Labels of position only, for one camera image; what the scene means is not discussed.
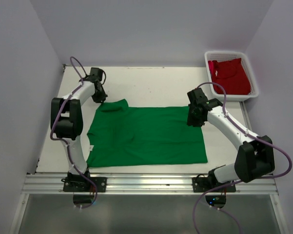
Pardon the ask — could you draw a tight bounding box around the green t shirt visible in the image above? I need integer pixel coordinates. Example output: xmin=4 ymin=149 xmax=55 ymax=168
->
xmin=87 ymin=99 xmax=208 ymax=168

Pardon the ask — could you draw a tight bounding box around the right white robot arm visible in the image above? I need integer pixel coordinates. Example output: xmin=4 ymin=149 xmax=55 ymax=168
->
xmin=187 ymin=88 xmax=275 ymax=192

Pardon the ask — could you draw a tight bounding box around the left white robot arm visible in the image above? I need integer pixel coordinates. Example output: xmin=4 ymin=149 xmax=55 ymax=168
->
xmin=50 ymin=67 xmax=107 ymax=192

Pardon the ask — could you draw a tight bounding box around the red t shirt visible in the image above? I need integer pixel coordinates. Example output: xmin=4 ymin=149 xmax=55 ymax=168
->
xmin=208 ymin=58 xmax=251 ymax=95

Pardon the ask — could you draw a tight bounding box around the white plastic basket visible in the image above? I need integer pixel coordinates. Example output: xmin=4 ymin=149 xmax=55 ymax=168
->
xmin=204 ymin=51 xmax=259 ymax=102

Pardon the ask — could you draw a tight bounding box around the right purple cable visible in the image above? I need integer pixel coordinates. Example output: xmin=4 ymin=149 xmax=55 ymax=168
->
xmin=192 ymin=82 xmax=293 ymax=234

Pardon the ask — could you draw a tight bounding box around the side aluminium rail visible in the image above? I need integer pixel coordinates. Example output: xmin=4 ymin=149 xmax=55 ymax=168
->
xmin=239 ymin=102 xmax=252 ymax=130

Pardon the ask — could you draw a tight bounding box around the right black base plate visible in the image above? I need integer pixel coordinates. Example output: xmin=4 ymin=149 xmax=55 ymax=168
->
xmin=192 ymin=176 xmax=236 ymax=193

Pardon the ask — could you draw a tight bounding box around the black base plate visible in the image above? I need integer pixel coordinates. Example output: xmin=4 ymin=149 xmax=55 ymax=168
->
xmin=192 ymin=176 xmax=236 ymax=193
xmin=61 ymin=177 xmax=107 ymax=193

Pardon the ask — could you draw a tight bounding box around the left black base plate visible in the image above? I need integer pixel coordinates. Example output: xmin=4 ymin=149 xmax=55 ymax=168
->
xmin=61 ymin=177 xmax=107 ymax=193

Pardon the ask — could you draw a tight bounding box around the aluminium mounting rail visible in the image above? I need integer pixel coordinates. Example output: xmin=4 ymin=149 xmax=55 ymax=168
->
xmin=21 ymin=173 xmax=278 ymax=195

